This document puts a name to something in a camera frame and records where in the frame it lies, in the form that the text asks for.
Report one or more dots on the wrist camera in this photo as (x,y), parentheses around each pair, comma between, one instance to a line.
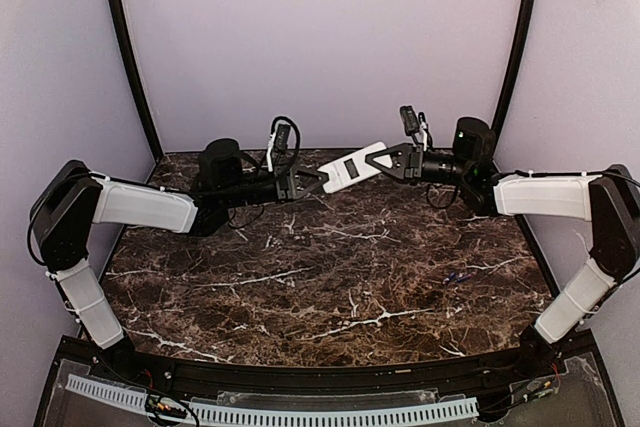
(277,146)
(415,126)

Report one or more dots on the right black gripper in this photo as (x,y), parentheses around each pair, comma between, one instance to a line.
(411,162)

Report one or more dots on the green circuit board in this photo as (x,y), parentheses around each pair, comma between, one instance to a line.
(159,406)

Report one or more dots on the left black frame post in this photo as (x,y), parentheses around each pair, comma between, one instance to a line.
(128,58)

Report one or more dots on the white slotted cable duct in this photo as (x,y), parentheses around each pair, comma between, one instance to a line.
(409,408)

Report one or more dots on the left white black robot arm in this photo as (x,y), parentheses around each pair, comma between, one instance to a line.
(61,220)

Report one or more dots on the black frame post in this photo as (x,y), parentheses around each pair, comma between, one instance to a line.
(519,40)
(128,58)

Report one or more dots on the white remote control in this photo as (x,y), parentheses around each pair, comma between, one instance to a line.
(350,169)

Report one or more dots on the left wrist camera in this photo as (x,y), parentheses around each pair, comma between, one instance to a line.
(277,146)

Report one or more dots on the right black frame post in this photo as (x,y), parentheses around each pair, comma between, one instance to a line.
(519,40)

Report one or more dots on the black front rail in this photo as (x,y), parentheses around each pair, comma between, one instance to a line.
(485,372)

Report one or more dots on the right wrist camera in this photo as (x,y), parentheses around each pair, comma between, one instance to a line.
(415,126)

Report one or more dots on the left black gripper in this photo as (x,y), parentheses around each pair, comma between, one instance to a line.
(285,185)

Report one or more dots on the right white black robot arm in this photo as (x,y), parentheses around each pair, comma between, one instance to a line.
(607,199)

